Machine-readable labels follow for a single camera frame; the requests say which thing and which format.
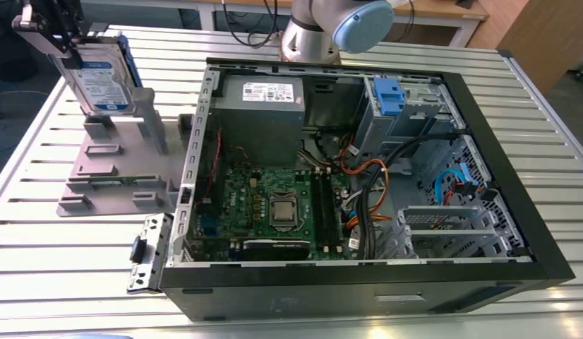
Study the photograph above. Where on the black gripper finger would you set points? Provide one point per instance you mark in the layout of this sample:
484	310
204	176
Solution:
70	56

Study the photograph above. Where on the blue plastic drive latch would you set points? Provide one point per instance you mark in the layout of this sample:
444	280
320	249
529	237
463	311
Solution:
387	95

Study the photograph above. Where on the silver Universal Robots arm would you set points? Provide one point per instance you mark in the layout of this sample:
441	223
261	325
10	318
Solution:
309	42

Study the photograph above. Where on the green RAM stick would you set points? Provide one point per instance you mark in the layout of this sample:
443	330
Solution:
112	182

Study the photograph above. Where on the black office chair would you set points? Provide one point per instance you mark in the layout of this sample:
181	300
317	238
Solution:
8	63

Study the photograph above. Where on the silver CPU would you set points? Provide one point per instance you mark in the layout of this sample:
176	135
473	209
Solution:
282	211

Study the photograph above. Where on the metal drive cage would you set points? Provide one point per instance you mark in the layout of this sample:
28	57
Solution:
413	120

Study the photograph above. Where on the hard disk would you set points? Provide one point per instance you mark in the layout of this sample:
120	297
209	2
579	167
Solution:
102	88

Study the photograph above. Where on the green motherboard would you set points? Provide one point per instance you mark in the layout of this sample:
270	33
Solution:
244	183

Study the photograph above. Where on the black open PC case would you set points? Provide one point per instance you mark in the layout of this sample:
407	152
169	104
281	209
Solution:
318	293

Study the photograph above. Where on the metal expansion slot latch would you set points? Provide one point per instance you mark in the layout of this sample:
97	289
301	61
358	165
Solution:
153	247

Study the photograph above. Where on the wooden cabinet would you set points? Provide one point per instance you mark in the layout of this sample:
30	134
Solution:
544	35

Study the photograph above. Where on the CPU socket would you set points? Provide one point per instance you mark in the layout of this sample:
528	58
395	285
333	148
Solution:
273	222

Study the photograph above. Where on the metal disk bay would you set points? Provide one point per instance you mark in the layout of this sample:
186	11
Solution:
441	212

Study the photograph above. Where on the grey power supply unit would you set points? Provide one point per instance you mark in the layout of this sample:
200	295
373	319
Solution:
257	134

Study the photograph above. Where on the grey parts rack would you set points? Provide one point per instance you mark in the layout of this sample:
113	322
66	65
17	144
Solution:
130	166

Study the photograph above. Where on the black graphics card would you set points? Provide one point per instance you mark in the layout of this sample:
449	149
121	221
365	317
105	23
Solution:
272	247

